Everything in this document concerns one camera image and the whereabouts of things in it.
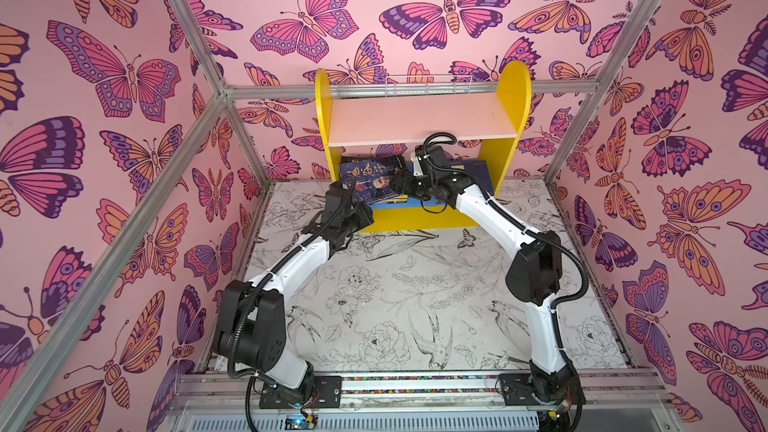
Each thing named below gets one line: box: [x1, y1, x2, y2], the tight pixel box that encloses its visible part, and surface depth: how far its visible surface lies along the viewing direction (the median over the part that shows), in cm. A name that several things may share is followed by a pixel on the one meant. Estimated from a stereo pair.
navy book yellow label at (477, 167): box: [448, 160, 494, 196], surface depth 99 cm
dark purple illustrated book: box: [339, 155, 402, 205], surface depth 92 cm
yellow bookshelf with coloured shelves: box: [315, 61, 532, 233], surface depth 83 cm
